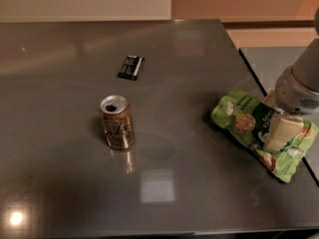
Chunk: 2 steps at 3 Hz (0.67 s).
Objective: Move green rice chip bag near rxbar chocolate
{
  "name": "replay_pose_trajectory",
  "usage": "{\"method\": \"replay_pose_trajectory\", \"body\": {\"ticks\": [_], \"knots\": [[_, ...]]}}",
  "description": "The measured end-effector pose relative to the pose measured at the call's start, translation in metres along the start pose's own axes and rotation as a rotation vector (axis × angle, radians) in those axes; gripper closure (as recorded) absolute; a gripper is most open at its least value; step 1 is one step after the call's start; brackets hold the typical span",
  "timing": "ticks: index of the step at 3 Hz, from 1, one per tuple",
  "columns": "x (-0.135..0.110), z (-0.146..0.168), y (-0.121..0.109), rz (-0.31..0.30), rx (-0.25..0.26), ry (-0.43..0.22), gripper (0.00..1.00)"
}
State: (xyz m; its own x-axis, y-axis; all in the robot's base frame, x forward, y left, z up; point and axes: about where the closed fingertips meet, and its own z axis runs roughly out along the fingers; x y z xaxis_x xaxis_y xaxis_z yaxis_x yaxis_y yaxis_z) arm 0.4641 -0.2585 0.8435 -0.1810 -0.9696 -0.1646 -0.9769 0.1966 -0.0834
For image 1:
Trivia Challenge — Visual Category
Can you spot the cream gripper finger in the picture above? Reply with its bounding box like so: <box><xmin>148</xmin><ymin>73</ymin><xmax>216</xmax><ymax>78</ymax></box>
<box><xmin>263</xmin><ymin>114</ymin><xmax>304</xmax><ymax>152</ymax></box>
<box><xmin>263</xmin><ymin>90</ymin><xmax>284</xmax><ymax>115</ymax></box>

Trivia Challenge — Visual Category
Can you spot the green rice chip bag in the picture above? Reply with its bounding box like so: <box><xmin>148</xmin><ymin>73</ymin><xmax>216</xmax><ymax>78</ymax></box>
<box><xmin>210</xmin><ymin>89</ymin><xmax>318</xmax><ymax>183</ymax></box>

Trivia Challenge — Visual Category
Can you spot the black rxbar chocolate bar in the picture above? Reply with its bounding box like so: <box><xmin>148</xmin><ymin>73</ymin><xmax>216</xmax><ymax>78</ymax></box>
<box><xmin>118</xmin><ymin>55</ymin><xmax>145</xmax><ymax>81</ymax></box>

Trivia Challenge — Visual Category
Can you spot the brown soda can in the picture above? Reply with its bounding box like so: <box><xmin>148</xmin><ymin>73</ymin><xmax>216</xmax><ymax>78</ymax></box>
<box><xmin>100</xmin><ymin>95</ymin><xmax>135</xmax><ymax>150</ymax></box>

